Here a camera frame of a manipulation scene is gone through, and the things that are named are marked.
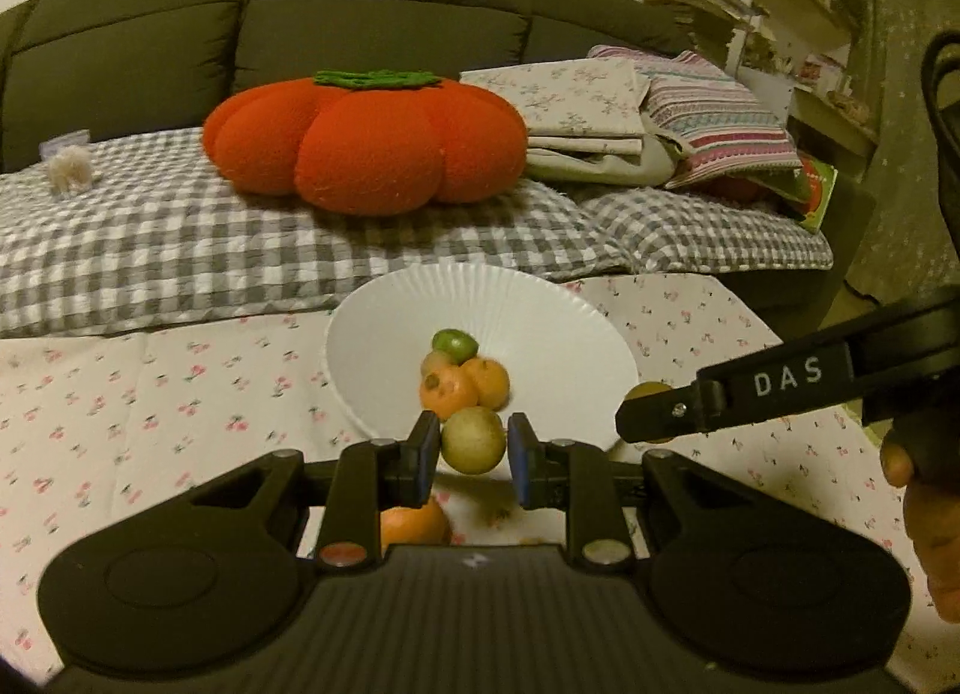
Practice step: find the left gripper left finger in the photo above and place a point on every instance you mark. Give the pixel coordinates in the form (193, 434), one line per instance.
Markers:
(368, 478)

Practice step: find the person's right hand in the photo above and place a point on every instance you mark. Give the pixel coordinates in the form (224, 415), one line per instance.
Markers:
(930, 515)

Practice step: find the striped knit pillow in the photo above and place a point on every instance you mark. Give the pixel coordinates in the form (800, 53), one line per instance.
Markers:
(725, 128)

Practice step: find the grey checkered blanket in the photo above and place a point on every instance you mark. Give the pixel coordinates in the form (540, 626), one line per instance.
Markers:
(161, 239)

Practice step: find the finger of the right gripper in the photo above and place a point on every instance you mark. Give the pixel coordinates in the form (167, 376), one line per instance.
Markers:
(890, 360)

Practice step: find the small green fruit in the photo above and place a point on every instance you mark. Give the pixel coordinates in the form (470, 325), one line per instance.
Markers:
(436, 362)

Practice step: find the folded floral sheets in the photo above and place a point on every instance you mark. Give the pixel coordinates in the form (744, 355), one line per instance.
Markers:
(588, 121)

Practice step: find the white ribbed plate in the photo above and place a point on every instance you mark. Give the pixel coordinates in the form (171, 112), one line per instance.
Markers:
(568, 367)

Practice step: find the large orange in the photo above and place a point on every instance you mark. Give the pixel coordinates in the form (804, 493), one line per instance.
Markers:
(427, 525)

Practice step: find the cherry print tablecloth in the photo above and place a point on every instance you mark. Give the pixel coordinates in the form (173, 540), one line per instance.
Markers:
(93, 430)

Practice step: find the small yellow-green fruit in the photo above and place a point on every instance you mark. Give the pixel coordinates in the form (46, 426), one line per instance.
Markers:
(473, 440)

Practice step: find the bookshelf with books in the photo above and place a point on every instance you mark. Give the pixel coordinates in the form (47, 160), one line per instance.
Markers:
(813, 63)

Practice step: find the green red book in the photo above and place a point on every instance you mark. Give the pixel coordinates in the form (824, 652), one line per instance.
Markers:
(811, 191)

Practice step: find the white tissue box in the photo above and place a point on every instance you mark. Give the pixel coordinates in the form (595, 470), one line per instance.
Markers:
(68, 163)

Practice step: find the orange pumpkin cushion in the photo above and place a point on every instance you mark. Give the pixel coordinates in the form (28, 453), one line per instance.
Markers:
(374, 144)

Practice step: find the green tomato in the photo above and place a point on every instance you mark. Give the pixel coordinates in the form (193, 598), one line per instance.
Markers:
(647, 395)
(458, 345)

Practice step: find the dark green sofa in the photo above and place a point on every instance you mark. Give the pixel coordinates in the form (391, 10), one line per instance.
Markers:
(122, 67)

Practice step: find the small orange tangerine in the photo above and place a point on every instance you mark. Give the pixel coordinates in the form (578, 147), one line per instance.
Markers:
(447, 390)

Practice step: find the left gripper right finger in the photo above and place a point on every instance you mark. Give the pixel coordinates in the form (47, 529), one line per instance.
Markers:
(576, 479)

